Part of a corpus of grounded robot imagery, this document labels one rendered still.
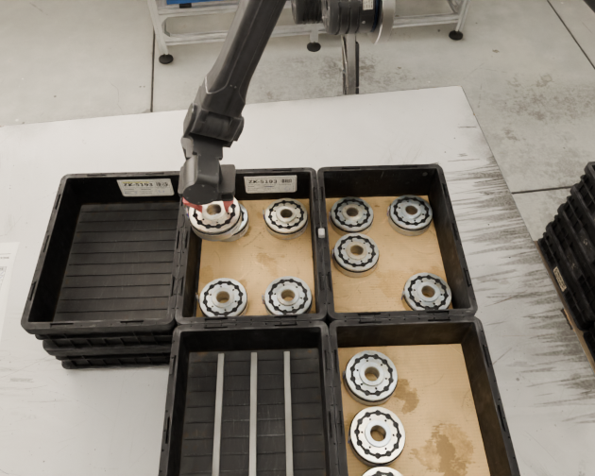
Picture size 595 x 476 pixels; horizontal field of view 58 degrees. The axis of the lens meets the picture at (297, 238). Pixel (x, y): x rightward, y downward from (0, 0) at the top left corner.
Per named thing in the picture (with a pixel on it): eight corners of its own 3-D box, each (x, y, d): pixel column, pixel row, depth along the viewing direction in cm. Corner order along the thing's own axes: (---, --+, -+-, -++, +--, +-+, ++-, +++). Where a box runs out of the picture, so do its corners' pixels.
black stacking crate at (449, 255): (315, 198, 137) (316, 168, 127) (431, 195, 137) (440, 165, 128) (326, 343, 114) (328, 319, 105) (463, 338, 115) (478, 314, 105)
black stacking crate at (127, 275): (79, 205, 135) (63, 176, 126) (196, 202, 136) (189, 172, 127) (42, 352, 113) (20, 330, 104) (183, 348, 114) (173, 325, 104)
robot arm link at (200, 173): (244, 110, 87) (193, 97, 83) (248, 165, 81) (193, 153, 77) (220, 157, 96) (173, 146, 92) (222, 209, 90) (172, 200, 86)
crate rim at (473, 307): (315, 173, 129) (316, 166, 127) (439, 170, 129) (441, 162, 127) (327, 325, 106) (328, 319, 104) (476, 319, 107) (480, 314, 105)
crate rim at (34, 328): (65, 179, 128) (61, 173, 126) (191, 177, 128) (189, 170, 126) (23, 334, 105) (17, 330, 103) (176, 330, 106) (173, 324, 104)
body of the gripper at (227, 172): (235, 197, 98) (230, 172, 91) (179, 199, 97) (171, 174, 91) (236, 170, 101) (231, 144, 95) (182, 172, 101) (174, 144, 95)
